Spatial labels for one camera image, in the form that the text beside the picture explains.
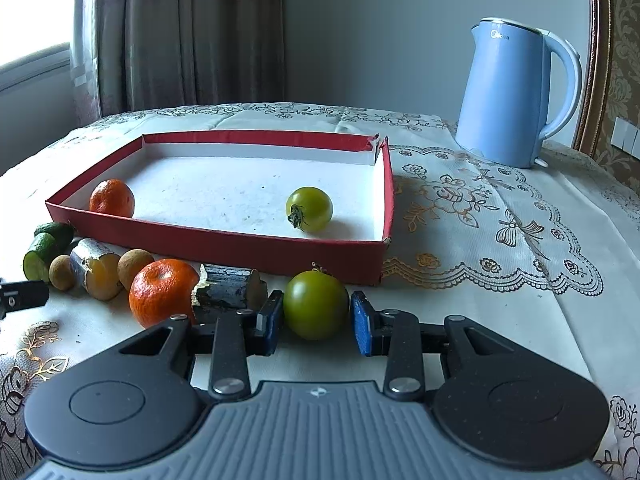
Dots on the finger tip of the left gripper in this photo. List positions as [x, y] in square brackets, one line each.
[23, 295]

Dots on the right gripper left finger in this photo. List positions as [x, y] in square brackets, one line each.
[232, 337]

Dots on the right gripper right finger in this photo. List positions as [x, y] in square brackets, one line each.
[404, 341]

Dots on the green cucumber piece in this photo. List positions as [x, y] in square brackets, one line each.
[62, 232]
[37, 261]

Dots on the green tomato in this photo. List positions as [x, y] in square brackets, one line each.
[309, 209]
[315, 304]

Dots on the orange mandarin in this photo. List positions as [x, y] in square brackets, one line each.
[161, 289]
[112, 196]

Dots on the red shallow cardboard box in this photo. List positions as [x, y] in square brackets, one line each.
[219, 196]

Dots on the white embroidered tablecloth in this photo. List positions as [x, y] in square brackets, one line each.
[546, 257]

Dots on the light blue electric kettle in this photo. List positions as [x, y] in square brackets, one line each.
[504, 113]

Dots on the brown patterned curtain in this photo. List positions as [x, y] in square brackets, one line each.
[128, 55]

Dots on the white wall switch panel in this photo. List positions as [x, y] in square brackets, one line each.
[626, 137]

